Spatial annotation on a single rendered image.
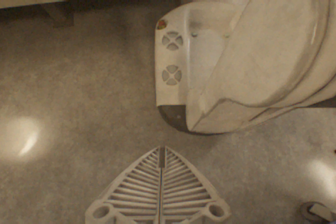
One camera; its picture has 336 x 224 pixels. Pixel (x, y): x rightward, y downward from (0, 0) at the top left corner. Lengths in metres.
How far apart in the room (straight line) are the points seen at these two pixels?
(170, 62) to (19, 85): 1.07
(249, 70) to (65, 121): 1.04
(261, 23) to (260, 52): 0.03
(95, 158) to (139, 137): 0.30
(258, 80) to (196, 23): 0.65
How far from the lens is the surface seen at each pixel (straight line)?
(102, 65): 1.09
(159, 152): 0.16
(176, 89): 0.65
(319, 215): 1.19
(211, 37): 0.78
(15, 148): 1.27
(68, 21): 1.41
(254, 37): 0.22
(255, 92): 0.20
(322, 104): 0.25
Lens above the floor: 0.86
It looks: 79 degrees down
